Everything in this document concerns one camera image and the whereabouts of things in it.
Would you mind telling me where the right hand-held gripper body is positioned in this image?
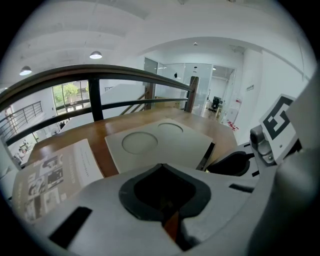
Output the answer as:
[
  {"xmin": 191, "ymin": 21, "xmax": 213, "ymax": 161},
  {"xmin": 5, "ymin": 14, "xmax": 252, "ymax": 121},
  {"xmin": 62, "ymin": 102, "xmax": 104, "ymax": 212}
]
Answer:
[{"xmin": 249, "ymin": 93, "xmax": 303, "ymax": 167}]

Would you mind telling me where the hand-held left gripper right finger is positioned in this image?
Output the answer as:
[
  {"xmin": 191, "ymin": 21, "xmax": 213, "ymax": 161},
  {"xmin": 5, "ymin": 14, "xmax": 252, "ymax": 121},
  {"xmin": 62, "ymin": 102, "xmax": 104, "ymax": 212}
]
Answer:
[{"xmin": 162, "ymin": 163, "xmax": 261, "ymax": 252}]

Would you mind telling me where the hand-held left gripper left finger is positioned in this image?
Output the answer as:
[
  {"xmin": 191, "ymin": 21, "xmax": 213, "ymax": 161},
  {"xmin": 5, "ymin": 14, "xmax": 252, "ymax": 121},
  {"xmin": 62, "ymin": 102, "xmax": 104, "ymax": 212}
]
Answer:
[{"xmin": 32, "ymin": 163, "xmax": 183, "ymax": 256}]

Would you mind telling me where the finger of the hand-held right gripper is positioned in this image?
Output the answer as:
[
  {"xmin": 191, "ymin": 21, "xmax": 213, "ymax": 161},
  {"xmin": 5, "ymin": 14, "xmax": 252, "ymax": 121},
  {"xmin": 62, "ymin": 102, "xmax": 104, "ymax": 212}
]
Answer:
[
  {"xmin": 206, "ymin": 161, "xmax": 262, "ymax": 179},
  {"xmin": 208, "ymin": 141, "xmax": 256, "ymax": 169}
]

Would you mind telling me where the white tray with round recesses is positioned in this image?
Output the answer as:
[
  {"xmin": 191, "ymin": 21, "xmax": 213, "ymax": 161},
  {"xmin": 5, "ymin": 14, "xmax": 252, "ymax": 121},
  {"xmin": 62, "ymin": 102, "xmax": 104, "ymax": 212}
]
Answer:
[{"xmin": 104, "ymin": 118, "xmax": 215, "ymax": 174}]

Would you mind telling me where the white picture book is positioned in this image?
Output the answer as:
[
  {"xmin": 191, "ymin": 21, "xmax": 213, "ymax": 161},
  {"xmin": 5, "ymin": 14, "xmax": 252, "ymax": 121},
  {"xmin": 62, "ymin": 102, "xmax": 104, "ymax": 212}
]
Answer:
[{"xmin": 11, "ymin": 138, "xmax": 105, "ymax": 224}]

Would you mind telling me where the wooden table with hairpin legs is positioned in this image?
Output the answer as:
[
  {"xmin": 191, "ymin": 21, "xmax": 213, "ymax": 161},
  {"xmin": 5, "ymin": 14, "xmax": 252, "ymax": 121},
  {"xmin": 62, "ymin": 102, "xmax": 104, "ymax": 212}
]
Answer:
[{"xmin": 24, "ymin": 106, "xmax": 238, "ymax": 244}]

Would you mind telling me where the grey door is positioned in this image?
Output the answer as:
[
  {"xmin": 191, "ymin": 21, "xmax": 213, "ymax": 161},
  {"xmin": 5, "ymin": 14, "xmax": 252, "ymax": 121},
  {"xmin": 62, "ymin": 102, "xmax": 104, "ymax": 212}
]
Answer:
[{"xmin": 144, "ymin": 57, "xmax": 159, "ymax": 76}]

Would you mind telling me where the black railing with wooden handrail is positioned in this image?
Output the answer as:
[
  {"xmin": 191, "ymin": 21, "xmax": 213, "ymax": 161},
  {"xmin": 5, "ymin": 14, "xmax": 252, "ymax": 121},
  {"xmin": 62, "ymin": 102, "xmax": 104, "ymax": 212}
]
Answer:
[{"xmin": 0, "ymin": 64, "xmax": 201, "ymax": 148}]

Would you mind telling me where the large window with greenery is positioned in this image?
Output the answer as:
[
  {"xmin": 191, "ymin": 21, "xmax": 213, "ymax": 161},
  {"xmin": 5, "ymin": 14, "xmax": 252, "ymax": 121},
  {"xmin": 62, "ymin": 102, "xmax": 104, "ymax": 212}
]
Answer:
[{"xmin": 51, "ymin": 79, "xmax": 91, "ymax": 114}]

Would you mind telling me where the distant black balcony railing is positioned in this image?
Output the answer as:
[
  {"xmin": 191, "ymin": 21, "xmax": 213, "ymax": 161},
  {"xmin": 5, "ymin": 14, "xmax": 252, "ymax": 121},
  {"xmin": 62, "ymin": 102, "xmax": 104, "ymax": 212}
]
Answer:
[{"xmin": 0, "ymin": 101, "xmax": 42, "ymax": 137}]

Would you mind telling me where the glass partition wall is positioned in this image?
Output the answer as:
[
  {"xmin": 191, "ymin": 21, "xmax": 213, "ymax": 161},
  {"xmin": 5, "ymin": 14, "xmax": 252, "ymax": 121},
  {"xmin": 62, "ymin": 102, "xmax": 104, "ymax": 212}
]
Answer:
[{"xmin": 157, "ymin": 62, "xmax": 236, "ymax": 118}]

